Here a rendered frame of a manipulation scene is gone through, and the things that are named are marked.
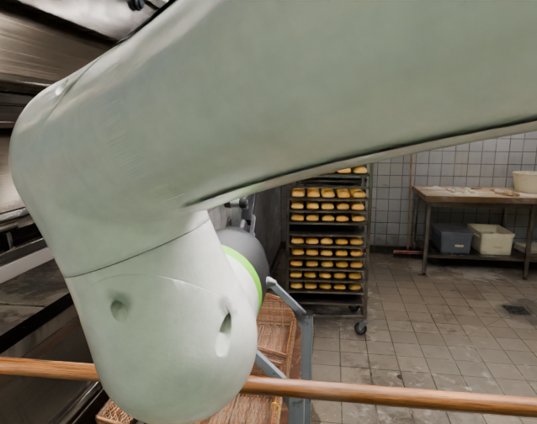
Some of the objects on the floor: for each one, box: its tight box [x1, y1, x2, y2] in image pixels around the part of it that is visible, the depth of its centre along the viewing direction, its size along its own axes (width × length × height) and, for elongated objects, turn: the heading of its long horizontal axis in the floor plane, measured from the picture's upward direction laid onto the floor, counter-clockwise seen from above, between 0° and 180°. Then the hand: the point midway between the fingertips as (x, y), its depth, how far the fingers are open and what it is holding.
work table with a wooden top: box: [412, 186, 537, 280], centre depth 498 cm, size 220×80×90 cm, turn 82°
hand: (257, 226), depth 64 cm, fingers open, 13 cm apart
